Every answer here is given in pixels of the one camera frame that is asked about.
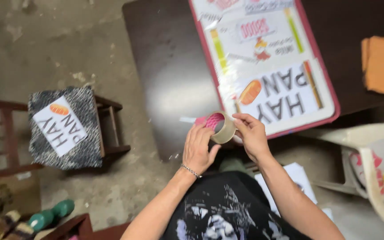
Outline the black and white speckled cushion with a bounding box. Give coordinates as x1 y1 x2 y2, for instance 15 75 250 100
28 86 103 170

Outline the silver bead bracelet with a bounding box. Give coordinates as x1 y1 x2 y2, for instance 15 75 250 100
181 164 203 179

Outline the white printed paper sign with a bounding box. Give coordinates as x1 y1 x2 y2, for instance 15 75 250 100
32 96 88 157

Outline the person's left hand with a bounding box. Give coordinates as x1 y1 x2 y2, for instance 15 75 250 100
182 124 222 175

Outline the person's right hand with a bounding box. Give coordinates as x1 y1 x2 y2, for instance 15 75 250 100
232 113 272 164

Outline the red-framed whiteboard sign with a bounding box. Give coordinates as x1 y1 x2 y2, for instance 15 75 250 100
188 0 341 140

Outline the green dumbbell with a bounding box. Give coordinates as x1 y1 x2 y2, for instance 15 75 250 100
28 199 75 232

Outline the white plastic chair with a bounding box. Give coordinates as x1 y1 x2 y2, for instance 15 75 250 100
297 123 384 239

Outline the wooden chair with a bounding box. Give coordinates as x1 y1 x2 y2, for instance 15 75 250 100
0 92 131 183

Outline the cardboard box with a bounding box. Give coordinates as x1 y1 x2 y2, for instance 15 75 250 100
0 172 42 217

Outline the clear packing tape roll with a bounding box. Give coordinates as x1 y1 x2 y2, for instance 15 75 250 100
204 111 237 144

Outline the black printed shirt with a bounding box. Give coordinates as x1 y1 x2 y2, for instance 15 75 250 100
160 171 312 240

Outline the orange cloth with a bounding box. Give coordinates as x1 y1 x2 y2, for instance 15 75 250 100
361 36 384 95

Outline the red wooden furniture piece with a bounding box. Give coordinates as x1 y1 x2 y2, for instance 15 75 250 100
40 213 132 240

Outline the white paper sheet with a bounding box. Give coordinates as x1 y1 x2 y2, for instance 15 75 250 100
254 162 334 221

